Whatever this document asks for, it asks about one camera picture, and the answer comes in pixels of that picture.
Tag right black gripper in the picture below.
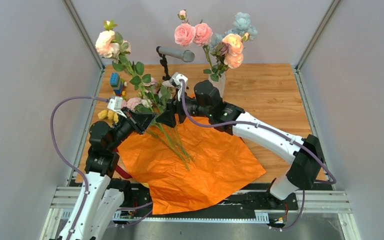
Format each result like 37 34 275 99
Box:
156 88 212 128

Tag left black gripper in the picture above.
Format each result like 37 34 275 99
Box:
108 106 157 151

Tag yellow flower bouquet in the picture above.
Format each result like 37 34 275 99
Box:
97 77 196 171

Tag orange yellow wrapping paper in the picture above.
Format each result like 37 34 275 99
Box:
117 117 266 215

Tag peach rose flower stem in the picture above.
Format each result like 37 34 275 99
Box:
94 20 157 112

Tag light blue flower stem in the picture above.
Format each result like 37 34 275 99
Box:
210 12 258 48

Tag pink rose flower stem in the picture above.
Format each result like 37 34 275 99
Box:
174 9 213 67

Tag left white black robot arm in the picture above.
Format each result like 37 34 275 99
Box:
57 108 156 240

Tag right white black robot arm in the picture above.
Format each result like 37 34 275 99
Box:
156 76 324 209

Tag white ribbed vase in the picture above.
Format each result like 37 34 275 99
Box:
208 72 226 98

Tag orange flowers in vase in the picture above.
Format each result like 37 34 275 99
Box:
202 32 251 82

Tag colourful toy block train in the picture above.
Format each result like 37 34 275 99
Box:
109 72 128 97

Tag silver microphone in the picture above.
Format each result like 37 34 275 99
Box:
156 46 195 63

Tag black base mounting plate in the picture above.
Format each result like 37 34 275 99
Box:
120 183 299 220

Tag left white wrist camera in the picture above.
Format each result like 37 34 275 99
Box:
107 96 127 119

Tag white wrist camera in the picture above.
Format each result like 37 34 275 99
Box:
169 72 189 101
107 96 127 119

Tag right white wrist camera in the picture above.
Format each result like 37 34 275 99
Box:
169 72 189 101

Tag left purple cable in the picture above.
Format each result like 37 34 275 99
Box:
50 96 110 240

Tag purple cable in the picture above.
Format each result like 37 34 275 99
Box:
178 79 338 232
50 96 110 240

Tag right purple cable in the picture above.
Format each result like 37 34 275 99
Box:
178 79 338 232

